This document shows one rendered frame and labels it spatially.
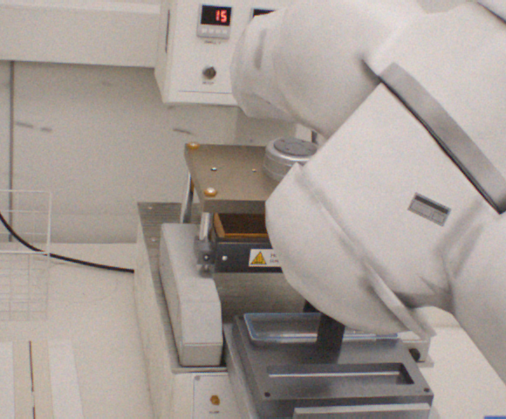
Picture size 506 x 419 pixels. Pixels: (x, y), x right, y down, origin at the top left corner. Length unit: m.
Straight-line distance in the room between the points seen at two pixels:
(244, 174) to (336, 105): 0.69
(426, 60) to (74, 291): 1.19
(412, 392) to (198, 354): 0.26
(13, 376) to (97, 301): 0.36
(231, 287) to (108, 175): 0.50
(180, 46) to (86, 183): 0.52
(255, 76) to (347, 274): 0.27
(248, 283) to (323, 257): 0.86
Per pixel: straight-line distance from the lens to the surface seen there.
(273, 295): 1.30
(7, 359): 1.30
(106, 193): 1.74
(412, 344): 1.21
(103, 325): 1.53
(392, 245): 0.46
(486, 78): 0.47
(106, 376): 1.41
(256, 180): 1.21
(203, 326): 1.13
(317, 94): 0.54
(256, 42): 0.70
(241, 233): 1.18
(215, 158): 1.26
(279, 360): 1.06
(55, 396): 1.23
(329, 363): 1.07
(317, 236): 0.47
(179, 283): 1.17
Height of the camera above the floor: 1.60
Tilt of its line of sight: 26 degrees down
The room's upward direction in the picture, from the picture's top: 8 degrees clockwise
